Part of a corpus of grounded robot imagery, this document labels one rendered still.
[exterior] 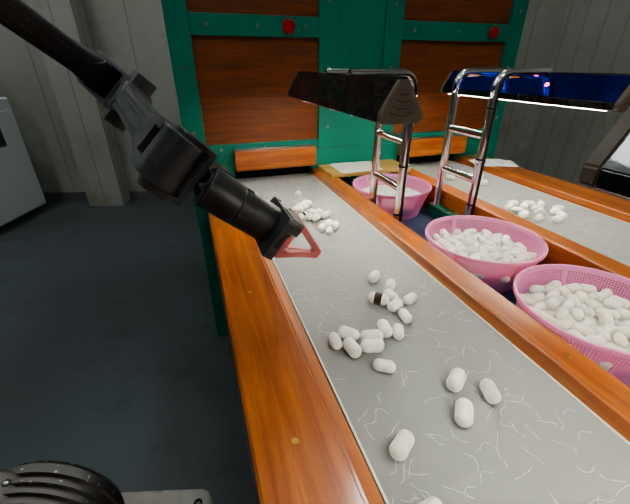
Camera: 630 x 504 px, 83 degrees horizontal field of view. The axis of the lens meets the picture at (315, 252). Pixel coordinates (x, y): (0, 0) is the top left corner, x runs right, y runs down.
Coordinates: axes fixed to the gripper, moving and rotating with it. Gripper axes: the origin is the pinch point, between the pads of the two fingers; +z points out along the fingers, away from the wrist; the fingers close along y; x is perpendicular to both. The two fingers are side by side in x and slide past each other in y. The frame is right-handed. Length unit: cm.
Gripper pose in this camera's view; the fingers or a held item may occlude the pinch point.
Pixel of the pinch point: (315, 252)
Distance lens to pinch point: 56.3
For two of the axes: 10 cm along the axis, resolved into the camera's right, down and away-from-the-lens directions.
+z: 7.4, 4.4, 5.1
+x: -6.0, 7.8, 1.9
